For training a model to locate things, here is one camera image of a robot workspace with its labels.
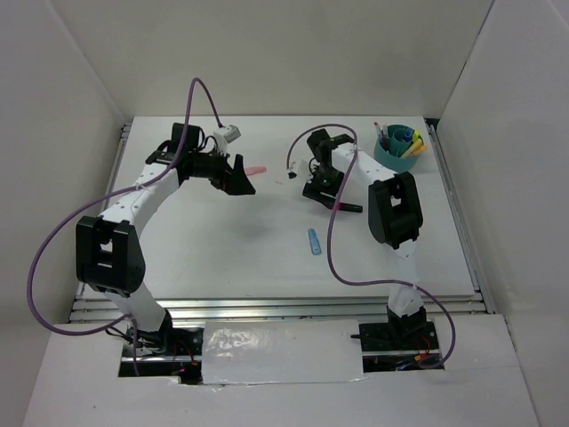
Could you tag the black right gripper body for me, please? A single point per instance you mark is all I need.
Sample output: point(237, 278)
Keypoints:
point(327, 178)

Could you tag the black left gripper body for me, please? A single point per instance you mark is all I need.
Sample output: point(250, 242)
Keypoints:
point(216, 169)

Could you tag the pink pastel highlighter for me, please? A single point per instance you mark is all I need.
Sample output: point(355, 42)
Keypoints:
point(253, 170)

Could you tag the black highlighter pink cap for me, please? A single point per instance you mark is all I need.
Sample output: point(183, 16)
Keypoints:
point(349, 208)

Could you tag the light blue pastel highlighter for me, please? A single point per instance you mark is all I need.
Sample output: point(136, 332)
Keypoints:
point(314, 243)

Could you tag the yellow pastel highlighter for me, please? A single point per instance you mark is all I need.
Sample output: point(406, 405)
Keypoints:
point(420, 150)

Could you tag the orange pastel highlighter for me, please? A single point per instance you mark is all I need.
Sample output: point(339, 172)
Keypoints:
point(411, 149)

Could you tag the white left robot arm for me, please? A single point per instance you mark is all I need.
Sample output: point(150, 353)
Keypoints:
point(109, 258)

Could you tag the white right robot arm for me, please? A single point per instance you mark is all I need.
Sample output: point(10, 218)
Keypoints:
point(394, 217)

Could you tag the teal round compartment container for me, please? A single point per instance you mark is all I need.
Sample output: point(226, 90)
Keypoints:
point(397, 146)

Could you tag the white foil-covered board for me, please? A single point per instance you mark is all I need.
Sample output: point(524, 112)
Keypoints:
point(305, 351)

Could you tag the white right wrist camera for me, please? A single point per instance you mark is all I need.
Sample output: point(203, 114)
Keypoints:
point(299, 170)

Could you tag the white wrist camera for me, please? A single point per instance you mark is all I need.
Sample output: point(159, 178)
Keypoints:
point(227, 134)
point(299, 170)

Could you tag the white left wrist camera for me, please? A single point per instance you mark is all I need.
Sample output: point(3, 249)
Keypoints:
point(227, 134)

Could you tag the aluminium table frame rail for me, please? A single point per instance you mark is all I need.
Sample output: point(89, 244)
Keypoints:
point(97, 310)

